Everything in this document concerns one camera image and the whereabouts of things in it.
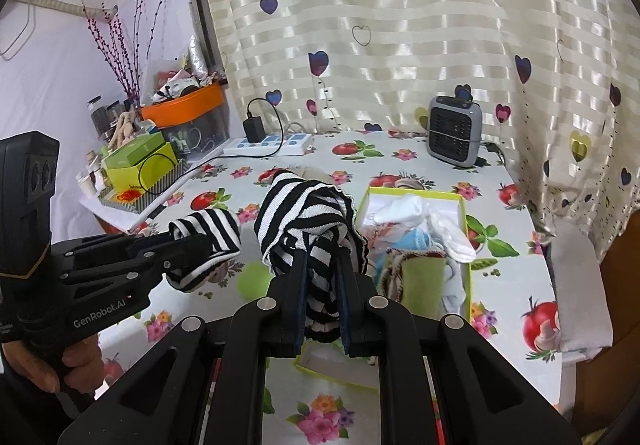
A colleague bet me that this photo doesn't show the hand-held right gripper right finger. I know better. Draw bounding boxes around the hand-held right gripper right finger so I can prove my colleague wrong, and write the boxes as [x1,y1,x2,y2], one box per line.
[336,249,583,445]

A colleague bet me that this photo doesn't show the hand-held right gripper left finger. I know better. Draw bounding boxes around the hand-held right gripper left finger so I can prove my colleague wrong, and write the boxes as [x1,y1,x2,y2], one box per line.
[57,250,308,445]

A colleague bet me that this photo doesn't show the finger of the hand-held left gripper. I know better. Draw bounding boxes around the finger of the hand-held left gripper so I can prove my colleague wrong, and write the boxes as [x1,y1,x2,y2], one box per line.
[60,235,216,298]
[50,232,174,260]

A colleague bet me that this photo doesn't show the yellow-green cardboard box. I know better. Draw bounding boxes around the yellow-green cardboard box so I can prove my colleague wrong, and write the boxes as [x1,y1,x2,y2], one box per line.
[292,185,473,393]

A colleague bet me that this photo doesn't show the green cloth with braided trim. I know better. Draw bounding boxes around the green cloth with braided trim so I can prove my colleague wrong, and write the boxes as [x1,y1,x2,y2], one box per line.
[375,250,448,313]

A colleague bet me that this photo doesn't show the black white striped sock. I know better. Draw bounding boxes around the black white striped sock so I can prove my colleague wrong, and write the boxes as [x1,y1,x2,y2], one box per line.
[167,209,243,293]
[254,170,371,343]

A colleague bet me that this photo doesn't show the blue face mask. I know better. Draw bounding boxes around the blue face mask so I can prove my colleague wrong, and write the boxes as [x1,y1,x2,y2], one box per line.
[372,230,431,271]

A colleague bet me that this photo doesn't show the person's left hand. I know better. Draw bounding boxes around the person's left hand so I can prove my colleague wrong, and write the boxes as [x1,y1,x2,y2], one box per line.
[0,332,106,396]

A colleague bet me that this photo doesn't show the black white striped box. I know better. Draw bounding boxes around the black white striped box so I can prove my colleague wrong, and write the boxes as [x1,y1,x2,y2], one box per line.
[97,160,193,214]

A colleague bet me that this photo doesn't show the green lidded jar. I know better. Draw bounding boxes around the green lidded jar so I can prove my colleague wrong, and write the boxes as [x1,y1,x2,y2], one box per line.
[236,262,273,301]

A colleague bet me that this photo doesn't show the lime green box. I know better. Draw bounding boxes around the lime green box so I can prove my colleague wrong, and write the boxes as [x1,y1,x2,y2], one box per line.
[105,145,180,193]

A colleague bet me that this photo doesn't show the small white bottle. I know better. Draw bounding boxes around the small white bottle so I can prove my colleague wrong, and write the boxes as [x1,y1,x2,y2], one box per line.
[85,152,103,186]

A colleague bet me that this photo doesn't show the dark green flat box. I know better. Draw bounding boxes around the dark green flat box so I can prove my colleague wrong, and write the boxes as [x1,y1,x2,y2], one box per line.
[102,131,168,170]

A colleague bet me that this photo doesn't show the beige plush toy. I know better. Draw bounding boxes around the beige plush toy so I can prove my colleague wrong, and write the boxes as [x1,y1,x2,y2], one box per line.
[107,109,141,148]

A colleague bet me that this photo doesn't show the white power strip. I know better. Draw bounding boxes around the white power strip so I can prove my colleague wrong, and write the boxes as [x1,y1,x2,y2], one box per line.
[222,133,315,157]

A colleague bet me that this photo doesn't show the purple decorative branches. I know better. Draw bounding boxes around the purple decorative branches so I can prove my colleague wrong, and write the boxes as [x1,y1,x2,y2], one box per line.
[82,0,173,108]

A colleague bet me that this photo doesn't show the orange lidded storage bin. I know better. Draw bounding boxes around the orange lidded storage bin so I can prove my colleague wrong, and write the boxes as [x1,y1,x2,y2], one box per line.
[140,82,232,160]

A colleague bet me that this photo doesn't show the fruit print tablecloth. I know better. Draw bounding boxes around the fruit print tablecloth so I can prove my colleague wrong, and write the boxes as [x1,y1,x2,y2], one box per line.
[97,127,566,445]

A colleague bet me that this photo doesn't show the black charger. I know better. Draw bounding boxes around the black charger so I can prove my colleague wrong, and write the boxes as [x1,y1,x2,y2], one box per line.
[243,116,266,144]

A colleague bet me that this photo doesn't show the pile of assorted packets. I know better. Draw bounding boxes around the pile of assorted packets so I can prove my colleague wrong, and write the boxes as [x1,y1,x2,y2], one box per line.
[142,32,228,106]

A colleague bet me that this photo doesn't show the grey space heater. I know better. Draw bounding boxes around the grey space heater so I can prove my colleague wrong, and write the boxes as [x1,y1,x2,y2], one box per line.
[426,95,483,169]

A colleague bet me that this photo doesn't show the brown wooden furniture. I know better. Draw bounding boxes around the brown wooden furniture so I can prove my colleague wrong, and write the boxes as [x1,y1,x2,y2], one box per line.
[572,207,640,441]

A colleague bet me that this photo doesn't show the heart print striped curtain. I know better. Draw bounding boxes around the heart print striped curtain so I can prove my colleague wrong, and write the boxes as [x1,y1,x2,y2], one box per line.
[197,0,640,356]

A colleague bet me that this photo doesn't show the beige wall pipe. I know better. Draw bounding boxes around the beige wall pipe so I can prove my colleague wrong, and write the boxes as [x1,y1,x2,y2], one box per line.
[12,0,101,18]

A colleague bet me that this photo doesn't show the dark window frame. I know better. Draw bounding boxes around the dark window frame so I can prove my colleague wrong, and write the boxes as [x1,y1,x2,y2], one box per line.
[184,0,228,86]

